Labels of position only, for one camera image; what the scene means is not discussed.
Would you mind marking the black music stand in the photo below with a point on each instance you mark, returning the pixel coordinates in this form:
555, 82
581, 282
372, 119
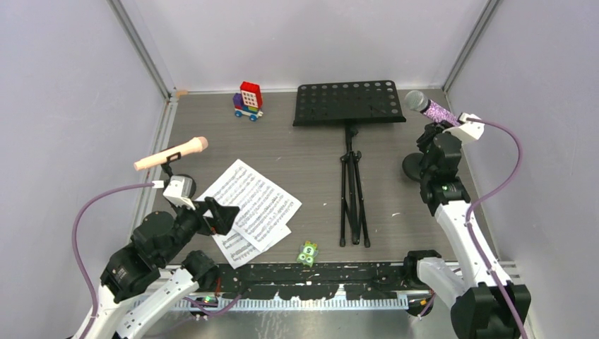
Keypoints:
349, 104

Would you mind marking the black microphone stand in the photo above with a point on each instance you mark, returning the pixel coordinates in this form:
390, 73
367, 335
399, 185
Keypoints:
166, 168
411, 166

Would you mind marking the green toy block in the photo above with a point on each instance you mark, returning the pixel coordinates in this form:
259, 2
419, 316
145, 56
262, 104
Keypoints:
307, 254

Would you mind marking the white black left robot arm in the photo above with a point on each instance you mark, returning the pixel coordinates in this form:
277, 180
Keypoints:
153, 244

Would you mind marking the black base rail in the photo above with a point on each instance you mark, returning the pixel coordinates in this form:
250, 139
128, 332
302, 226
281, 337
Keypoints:
262, 281

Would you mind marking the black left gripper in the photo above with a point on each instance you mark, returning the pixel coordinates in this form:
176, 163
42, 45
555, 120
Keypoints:
223, 216

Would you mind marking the sheet music page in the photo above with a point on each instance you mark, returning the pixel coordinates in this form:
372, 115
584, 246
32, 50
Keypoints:
238, 251
264, 207

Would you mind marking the colourful toy block truck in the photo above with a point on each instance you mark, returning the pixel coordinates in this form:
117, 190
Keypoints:
248, 101

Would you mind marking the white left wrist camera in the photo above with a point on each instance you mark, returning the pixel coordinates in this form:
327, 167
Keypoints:
178, 190

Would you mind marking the beige microphone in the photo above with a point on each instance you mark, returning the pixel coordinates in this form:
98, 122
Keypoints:
195, 145

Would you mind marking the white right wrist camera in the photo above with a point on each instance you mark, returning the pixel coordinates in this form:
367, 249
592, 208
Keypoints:
471, 129

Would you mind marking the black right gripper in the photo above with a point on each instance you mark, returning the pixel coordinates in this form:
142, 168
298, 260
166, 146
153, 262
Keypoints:
423, 142

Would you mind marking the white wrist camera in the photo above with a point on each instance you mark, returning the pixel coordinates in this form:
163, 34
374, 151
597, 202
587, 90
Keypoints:
178, 190
471, 129

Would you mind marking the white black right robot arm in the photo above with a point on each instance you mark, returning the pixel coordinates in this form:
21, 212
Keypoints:
483, 300

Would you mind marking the purple glitter microphone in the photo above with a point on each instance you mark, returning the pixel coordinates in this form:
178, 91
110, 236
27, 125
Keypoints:
417, 101

